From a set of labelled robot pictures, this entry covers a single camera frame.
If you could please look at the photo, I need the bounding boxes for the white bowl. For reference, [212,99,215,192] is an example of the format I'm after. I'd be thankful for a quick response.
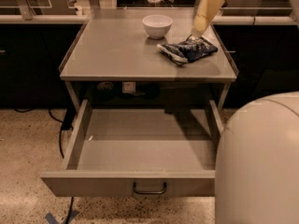
[142,15,173,39]

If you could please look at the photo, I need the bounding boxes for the blue chip bag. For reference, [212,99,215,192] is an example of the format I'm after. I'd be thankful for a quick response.
[157,35,218,65]

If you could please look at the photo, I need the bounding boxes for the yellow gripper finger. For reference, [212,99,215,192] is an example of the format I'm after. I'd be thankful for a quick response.
[191,0,225,37]

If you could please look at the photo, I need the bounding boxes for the grey metal cabinet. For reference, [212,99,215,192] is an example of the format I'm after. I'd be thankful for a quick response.
[61,7,237,105]

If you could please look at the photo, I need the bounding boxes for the white sticker label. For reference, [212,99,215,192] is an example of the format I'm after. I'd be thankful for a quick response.
[122,82,135,93]

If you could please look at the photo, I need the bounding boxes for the open grey top drawer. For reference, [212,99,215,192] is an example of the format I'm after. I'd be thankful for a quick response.
[41,101,223,197]

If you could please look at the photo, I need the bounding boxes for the black cable on left floor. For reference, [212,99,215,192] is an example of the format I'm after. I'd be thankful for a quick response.
[13,107,75,224]

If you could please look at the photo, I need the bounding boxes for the black drawer handle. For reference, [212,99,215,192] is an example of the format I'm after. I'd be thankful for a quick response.
[133,182,167,195]

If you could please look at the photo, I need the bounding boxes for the blue tape on floor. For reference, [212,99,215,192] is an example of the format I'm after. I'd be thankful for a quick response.
[45,210,79,224]

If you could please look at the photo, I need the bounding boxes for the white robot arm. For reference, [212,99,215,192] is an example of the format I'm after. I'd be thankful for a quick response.
[215,91,299,224]

